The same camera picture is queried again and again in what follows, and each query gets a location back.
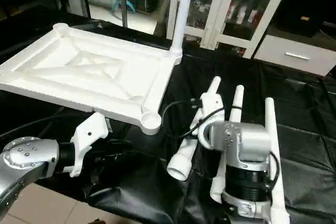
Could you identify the white drawer unit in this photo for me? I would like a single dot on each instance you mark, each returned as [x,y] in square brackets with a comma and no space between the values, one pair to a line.
[296,55]

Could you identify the blue plastic stool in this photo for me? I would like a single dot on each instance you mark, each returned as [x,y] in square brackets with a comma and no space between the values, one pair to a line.
[123,6]

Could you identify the black table mat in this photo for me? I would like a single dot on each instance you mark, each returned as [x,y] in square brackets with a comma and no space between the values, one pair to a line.
[310,145]

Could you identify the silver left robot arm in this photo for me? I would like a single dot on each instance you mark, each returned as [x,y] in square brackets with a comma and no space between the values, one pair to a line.
[29,158]

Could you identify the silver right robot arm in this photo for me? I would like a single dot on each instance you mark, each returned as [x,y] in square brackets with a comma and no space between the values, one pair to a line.
[241,150]

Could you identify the white plastic table leg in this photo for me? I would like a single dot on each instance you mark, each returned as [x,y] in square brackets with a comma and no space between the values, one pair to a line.
[274,124]
[184,158]
[181,14]
[236,103]

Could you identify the white plastic table top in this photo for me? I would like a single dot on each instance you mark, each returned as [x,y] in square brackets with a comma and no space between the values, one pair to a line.
[94,72]

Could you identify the white glass door cabinet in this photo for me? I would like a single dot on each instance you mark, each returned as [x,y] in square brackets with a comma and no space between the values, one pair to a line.
[231,9]

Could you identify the black box device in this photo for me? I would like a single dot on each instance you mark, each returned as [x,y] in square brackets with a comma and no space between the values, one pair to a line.
[303,17]

